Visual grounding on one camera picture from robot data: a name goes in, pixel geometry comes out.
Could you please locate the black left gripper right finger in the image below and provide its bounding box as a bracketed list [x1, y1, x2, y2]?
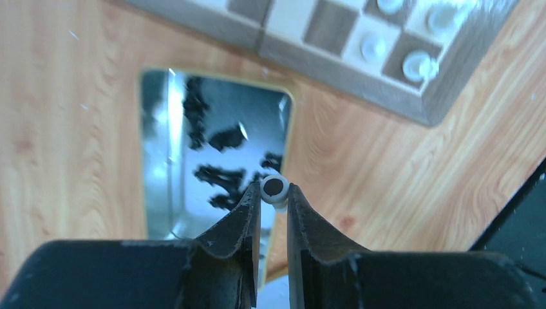
[287, 184, 540, 308]

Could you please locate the gold metal tin box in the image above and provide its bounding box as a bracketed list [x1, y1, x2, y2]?
[138, 67, 295, 291]

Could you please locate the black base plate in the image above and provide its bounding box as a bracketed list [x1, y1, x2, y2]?
[470, 161, 545, 296]

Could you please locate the wooden chess board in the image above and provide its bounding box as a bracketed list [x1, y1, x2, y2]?
[133, 0, 516, 126]

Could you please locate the white chess piece felt base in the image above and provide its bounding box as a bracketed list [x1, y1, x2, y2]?
[259, 174, 290, 212]

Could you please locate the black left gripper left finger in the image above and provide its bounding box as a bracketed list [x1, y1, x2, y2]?
[1, 183, 261, 308]

